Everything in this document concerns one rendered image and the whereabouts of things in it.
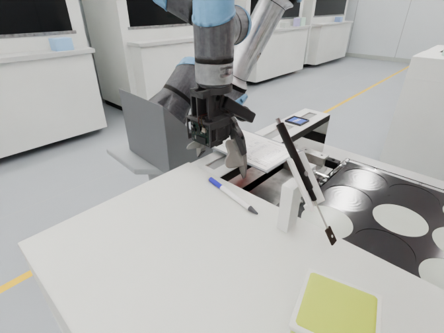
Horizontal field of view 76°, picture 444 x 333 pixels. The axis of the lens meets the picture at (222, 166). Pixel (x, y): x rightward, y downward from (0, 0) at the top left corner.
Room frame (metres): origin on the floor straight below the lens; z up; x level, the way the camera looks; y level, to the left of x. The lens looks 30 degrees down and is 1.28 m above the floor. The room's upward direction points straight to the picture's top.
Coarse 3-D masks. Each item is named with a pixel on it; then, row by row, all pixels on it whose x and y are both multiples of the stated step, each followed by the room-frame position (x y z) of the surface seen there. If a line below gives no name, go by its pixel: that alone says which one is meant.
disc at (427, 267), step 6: (432, 258) 0.34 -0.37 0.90; (438, 258) 0.34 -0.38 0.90; (420, 264) 0.33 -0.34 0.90; (426, 264) 0.33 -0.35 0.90; (432, 264) 0.33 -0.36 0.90; (438, 264) 0.33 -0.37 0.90; (420, 270) 0.32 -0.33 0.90; (426, 270) 0.32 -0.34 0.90; (432, 270) 0.32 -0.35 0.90; (438, 270) 0.32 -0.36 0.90; (420, 276) 0.31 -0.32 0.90; (426, 276) 0.31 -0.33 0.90; (432, 276) 0.31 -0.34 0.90; (438, 276) 0.31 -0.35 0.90; (432, 282) 0.30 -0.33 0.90; (438, 282) 0.30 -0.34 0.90
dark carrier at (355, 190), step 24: (360, 168) 0.65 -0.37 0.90; (336, 192) 0.54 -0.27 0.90; (360, 192) 0.54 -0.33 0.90; (384, 192) 0.54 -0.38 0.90; (408, 192) 0.54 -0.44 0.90; (432, 192) 0.54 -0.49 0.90; (360, 216) 0.46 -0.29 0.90; (432, 216) 0.46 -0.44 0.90; (360, 240) 0.39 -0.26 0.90; (384, 240) 0.39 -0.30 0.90; (408, 240) 0.39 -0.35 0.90; (432, 240) 0.39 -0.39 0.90; (408, 264) 0.33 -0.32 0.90
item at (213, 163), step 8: (296, 112) 0.93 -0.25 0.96; (304, 112) 0.93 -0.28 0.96; (312, 112) 0.93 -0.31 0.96; (320, 112) 0.93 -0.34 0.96; (312, 120) 0.85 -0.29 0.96; (264, 128) 0.79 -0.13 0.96; (272, 128) 0.79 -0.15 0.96; (288, 128) 0.79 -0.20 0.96; (296, 128) 0.79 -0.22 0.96; (304, 128) 0.79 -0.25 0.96; (264, 136) 0.74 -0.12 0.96; (272, 136) 0.74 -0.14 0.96; (280, 136) 0.73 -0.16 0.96; (216, 152) 0.63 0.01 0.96; (200, 160) 0.59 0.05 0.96; (208, 160) 0.59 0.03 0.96; (216, 160) 0.59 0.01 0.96; (208, 168) 0.55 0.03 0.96; (216, 168) 0.55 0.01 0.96; (224, 168) 0.55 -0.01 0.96; (232, 168) 0.55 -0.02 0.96
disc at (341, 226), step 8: (320, 208) 0.48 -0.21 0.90; (328, 208) 0.48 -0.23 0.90; (304, 216) 0.46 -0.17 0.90; (312, 216) 0.46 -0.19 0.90; (320, 216) 0.46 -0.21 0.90; (328, 216) 0.46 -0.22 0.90; (336, 216) 0.46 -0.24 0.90; (344, 216) 0.46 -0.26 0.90; (320, 224) 0.43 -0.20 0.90; (328, 224) 0.43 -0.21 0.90; (336, 224) 0.43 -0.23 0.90; (344, 224) 0.43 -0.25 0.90; (352, 224) 0.43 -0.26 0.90; (336, 232) 0.41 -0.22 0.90; (344, 232) 0.41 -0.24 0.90
